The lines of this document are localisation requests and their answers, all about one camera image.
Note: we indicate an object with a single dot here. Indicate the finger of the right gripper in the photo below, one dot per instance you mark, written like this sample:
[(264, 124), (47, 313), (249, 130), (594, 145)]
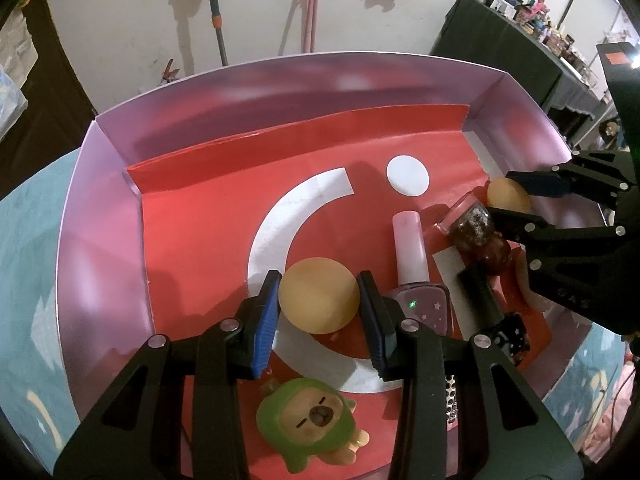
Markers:
[(593, 272), (604, 177)]

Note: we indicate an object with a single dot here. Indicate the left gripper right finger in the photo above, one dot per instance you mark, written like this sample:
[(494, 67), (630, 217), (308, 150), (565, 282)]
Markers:
[(504, 430)]

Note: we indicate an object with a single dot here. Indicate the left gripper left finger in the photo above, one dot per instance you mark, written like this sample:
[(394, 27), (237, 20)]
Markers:
[(134, 430)]

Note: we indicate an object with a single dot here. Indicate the black nail polish bottle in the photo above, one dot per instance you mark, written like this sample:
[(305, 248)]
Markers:
[(506, 330)]

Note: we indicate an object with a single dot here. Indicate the orange round puff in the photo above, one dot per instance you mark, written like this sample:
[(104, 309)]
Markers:
[(505, 193), (319, 296)]

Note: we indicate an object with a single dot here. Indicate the dark red nail polish bottle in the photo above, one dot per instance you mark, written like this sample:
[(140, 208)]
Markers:
[(469, 226)]

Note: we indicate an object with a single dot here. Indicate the green capybara figurine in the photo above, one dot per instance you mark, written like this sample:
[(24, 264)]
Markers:
[(304, 419)]

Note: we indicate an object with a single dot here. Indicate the lilac nail polish bottle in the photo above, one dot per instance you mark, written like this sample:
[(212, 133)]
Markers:
[(419, 298)]

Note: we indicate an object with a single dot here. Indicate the pink round Melody case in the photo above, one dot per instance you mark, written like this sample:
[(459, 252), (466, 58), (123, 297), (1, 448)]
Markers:
[(534, 300)]

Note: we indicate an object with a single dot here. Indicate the teal patterned table mat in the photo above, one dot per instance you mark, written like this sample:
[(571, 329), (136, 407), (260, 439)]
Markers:
[(35, 398)]

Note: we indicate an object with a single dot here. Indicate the dark cloth covered side table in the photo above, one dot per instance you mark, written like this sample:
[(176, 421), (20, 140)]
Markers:
[(474, 33)]

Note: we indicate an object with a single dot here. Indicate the red Miniso paper liner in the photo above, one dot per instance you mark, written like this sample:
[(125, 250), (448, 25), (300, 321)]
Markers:
[(219, 215)]

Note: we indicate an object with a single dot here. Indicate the pink cardboard box tray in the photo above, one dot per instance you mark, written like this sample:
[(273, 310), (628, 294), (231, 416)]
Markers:
[(104, 302)]

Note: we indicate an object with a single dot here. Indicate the dark brown wooden door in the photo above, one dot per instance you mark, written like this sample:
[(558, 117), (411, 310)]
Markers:
[(58, 114)]

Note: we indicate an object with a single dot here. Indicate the white plastic bag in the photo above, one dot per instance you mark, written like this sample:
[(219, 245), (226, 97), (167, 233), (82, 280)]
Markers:
[(12, 103)]

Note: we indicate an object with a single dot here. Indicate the beige hanging organizer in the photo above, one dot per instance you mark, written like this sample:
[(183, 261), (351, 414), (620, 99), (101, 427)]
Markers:
[(18, 54)]

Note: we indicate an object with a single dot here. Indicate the orange grey mop pole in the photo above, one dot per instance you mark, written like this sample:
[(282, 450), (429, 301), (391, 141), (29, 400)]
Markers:
[(215, 12)]

